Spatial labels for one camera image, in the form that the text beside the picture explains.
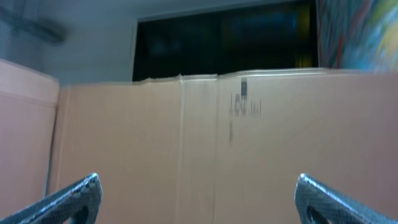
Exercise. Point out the colourful wall poster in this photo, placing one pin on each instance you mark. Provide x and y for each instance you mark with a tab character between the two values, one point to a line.
357	34

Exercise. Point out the cardboard side board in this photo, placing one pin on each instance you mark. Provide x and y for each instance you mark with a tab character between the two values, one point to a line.
28	107

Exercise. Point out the cardboard back board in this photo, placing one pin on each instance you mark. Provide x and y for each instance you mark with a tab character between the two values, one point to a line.
230	148

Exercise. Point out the dark window opening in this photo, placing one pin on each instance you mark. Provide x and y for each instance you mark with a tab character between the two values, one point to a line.
271	36

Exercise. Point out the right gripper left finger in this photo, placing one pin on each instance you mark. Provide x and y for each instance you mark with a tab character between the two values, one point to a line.
78	203

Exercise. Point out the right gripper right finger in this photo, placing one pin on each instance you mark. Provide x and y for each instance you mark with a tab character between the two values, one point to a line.
318	203

